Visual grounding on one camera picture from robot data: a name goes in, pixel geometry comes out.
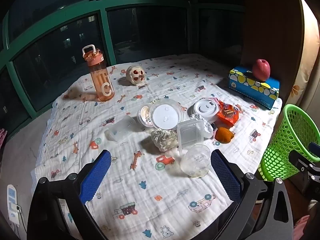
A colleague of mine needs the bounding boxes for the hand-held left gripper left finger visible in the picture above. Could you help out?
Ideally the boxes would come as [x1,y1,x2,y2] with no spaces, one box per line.
[27,149,112,240]

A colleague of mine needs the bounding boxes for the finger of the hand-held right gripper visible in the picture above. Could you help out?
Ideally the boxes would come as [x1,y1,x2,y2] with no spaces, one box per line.
[308,142,320,158]
[288,151,316,173]

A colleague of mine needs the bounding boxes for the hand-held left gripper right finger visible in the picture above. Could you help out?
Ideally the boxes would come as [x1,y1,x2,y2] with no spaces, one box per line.
[211,149,293,240]

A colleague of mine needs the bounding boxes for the green plastic mesh basket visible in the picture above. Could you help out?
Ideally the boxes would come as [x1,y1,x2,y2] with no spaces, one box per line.
[257,104,317,182]

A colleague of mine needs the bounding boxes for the clear plastic cup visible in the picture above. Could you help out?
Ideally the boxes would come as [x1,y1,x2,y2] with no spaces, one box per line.
[180,144,212,178]

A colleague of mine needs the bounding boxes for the orange fruit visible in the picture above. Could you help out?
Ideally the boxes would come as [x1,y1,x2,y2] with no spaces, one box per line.
[215,127,235,144]

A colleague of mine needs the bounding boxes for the clear square plastic box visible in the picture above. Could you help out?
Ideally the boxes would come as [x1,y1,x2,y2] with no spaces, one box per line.
[177,119,205,155]
[104,116,137,143]

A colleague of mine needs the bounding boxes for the orange snack wrapper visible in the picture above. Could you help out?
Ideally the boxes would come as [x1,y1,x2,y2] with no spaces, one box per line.
[215,99,243,127]

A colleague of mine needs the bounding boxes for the clear plastic bag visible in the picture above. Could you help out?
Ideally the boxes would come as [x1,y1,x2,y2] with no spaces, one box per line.
[150,128,178,152]

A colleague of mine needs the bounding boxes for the white cup lid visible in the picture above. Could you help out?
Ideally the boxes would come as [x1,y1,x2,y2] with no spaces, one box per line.
[192,99,220,117]

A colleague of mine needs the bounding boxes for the small round cream-filled cup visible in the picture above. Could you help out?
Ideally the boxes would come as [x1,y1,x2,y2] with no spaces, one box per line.
[136,106,153,126]

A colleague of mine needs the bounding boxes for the clear round lid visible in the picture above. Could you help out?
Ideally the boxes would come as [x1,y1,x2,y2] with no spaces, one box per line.
[149,99,184,130]

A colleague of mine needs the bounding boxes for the white printed blanket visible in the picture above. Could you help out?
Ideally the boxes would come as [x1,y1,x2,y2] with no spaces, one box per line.
[30,54,283,240]

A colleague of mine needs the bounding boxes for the pink cloth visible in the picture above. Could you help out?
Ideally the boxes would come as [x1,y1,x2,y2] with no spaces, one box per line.
[292,215,316,240]

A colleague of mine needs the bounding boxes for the blue patterned tissue box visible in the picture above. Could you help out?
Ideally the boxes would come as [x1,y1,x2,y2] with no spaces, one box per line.
[228,66,280,110]

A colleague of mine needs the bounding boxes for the white power strip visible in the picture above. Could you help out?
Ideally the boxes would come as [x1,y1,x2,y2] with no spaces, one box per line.
[6,184,22,227]

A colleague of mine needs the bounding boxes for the cream flowered pillow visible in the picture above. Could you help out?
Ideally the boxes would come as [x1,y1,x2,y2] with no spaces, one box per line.
[291,0,320,120]

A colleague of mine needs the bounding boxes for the red apple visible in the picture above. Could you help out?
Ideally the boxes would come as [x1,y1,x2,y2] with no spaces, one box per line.
[252,59,271,82]

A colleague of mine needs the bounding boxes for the orange water bottle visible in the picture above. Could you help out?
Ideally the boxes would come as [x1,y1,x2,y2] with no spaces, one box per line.
[82,44,115,102]

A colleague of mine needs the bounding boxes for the cream toy with red spots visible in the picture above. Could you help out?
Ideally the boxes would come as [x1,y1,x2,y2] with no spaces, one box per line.
[126,65,145,86]

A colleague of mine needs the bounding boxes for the brown wooden headboard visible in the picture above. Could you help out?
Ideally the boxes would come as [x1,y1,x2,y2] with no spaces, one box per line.
[240,0,304,93]

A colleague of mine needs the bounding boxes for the dark power cable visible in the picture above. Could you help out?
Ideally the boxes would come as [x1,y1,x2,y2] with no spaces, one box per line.
[10,204,28,233]

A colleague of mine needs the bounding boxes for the green window frame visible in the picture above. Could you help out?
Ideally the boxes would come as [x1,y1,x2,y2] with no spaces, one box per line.
[0,0,247,140]

